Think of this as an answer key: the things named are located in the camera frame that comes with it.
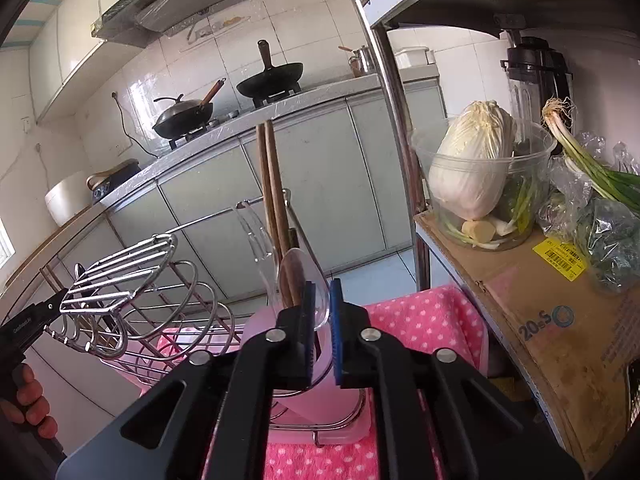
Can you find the metal kettle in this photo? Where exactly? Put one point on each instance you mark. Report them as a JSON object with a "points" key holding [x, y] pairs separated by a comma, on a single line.
{"points": [[364, 62]]}

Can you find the grey kitchen base cabinets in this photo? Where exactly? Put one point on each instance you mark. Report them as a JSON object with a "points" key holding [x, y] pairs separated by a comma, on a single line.
{"points": [[320, 185]]}

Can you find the pink polka dot blanket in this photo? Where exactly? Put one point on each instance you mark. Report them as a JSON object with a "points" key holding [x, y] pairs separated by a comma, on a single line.
{"points": [[425, 320]]}

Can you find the plastic bag of greens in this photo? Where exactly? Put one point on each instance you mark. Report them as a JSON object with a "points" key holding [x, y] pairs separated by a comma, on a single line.
{"points": [[610, 240]]}

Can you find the pink plastic drip tray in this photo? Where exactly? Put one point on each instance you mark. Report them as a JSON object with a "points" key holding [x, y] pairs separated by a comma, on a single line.
{"points": [[345, 425]]}

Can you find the dark wooden chopstick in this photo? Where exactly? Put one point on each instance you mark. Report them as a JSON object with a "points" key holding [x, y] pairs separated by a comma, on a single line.
{"points": [[261, 175], [276, 185]]}

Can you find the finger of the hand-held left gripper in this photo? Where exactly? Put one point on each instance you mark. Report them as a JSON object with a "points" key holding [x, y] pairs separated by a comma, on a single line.
{"points": [[50, 305]]}

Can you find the black countertop appliance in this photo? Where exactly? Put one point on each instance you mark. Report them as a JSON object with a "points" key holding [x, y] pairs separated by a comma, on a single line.
{"points": [[112, 180]]}

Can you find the green onions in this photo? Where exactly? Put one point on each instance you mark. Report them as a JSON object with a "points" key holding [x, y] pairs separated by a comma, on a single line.
{"points": [[585, 157]]}

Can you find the clear plastic fork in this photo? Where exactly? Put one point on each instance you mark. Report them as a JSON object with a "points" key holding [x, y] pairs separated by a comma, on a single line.
{"points": [[262, 260]]}

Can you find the range hood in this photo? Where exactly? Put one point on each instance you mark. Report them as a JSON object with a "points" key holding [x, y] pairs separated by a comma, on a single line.
{"points": [[175, 5]]}

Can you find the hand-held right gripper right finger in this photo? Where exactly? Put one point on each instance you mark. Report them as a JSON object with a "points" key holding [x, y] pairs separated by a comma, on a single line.
{"points": [[336, 330]]}

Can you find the napa cabbage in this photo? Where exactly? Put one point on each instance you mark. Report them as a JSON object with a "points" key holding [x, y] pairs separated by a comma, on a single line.
{"points": [[475, 160]]}

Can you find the cardboard box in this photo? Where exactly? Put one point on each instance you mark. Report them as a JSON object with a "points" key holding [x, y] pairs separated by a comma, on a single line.
{"points": [[525, 300]]}

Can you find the clear plastic spoon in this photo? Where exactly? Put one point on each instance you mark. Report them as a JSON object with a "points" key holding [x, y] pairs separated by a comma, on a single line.
{"points": [[321, 280]]}

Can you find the person's left hand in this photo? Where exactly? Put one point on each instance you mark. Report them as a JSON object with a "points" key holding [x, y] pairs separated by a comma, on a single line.
{"points": [[35, 400]]}

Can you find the gas stove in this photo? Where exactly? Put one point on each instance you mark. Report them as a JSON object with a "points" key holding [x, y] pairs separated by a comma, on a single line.
{"points": [[280, 95]]}

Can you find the pink plastic utensil holder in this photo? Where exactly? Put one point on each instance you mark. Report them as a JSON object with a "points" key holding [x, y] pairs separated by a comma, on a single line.
{"points": [[260, 330]]}

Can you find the black blender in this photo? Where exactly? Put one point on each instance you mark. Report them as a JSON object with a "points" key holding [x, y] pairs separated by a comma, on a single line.
{"points": [[537, 75]]}

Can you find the white wall cabinets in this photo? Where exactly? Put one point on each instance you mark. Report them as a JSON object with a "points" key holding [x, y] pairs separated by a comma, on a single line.
{"points": [[75, 35]]}

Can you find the white rice cooker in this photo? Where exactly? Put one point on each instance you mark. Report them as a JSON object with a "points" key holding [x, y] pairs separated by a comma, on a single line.
{"points": [[70, 200]]}

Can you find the clear plastic bowl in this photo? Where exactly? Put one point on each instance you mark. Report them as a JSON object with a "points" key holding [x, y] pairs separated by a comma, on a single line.
{"points": [[525, 170]]}

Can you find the ginger piece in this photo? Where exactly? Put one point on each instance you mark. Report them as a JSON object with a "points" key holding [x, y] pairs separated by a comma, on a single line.
{"points": [[477, 231]]}

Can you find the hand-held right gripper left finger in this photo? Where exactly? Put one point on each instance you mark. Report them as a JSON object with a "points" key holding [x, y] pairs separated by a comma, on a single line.
{"points": [[309, 310]]}

